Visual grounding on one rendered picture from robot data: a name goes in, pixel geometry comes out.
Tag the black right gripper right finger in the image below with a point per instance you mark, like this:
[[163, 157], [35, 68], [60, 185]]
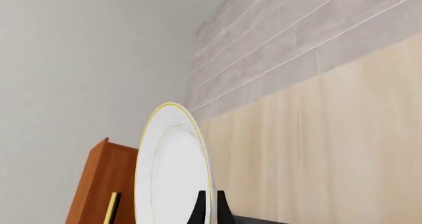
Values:
[[223, 212]]

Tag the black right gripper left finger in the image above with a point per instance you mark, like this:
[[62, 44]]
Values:
[[198, 212]]

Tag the white plate with yellow rim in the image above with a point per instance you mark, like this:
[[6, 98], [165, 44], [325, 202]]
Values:
[[174, 164]]

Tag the flat black stove plate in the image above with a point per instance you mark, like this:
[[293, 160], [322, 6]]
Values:
[[255, 220]]

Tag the red-brown wooden cabinet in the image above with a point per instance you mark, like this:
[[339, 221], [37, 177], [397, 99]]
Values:
[[102, 174]]

